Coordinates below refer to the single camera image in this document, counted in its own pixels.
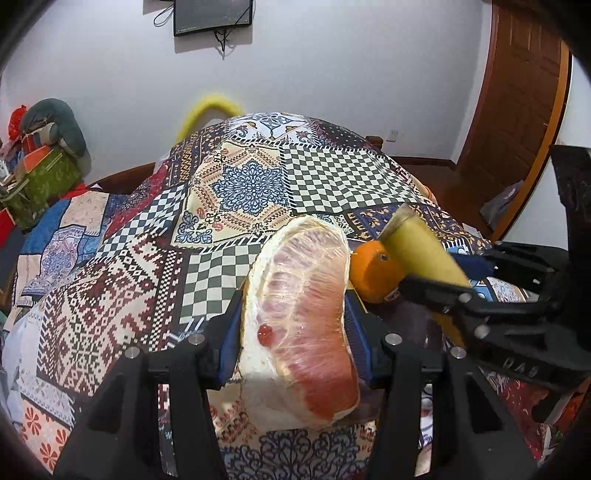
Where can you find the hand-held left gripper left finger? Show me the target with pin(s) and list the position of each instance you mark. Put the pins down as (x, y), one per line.
(231, 332)

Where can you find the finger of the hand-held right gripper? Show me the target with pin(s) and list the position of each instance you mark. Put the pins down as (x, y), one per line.
(475, 264)
(443, 295)

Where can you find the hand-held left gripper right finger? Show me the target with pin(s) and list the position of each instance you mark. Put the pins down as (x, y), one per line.
(358, 332)

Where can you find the yellow-green banana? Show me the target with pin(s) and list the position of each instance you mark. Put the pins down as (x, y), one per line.
(415, 244)

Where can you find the pomelo wedge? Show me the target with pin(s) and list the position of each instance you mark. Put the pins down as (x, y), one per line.
(300, 323)

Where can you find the large orange with sticker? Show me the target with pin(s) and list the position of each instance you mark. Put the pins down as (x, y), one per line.
(369, 272)

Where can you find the grey cloth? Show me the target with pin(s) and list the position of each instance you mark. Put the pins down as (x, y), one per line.
(503, 205)

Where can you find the patchwork blanket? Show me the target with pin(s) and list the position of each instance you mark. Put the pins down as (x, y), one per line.
(138, 277)

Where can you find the wooden door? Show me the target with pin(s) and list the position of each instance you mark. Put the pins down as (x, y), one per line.
(517, 115)

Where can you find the blue patterned cloth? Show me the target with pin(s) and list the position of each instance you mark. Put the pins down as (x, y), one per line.
(51, 244)

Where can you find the green bag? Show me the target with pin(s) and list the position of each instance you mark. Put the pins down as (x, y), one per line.
(46, 184)

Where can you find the orange box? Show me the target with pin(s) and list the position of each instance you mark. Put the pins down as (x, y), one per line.
(39, 159)

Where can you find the red decoration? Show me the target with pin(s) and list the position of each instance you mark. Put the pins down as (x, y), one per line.
(17, 120)

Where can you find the small black monitor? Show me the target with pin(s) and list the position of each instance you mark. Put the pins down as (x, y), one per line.
(212, 16)

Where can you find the white wall socket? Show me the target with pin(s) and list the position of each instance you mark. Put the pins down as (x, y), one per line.
(393, 134)

